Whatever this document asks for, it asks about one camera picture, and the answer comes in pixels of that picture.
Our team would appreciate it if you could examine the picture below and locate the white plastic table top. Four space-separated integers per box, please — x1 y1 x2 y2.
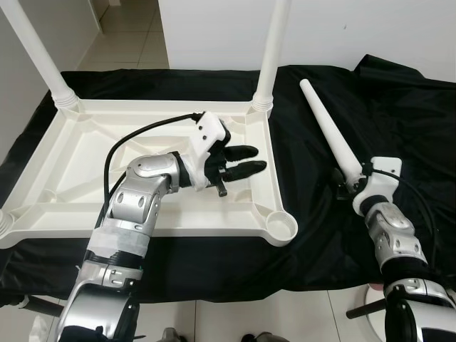
0 98 299 249

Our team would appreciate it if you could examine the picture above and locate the black table cloth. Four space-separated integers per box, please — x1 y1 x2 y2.
0 56 456 304

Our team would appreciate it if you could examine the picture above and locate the black metal bar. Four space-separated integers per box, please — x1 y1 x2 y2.
346 299 390 320

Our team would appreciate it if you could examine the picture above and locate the grey right robot foot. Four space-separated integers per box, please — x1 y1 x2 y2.
242 332 276 342

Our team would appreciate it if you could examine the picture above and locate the black metal rod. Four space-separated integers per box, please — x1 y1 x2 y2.
0 294 66 318

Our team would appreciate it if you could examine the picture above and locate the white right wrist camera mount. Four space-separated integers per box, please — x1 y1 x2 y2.
352 157 404 215

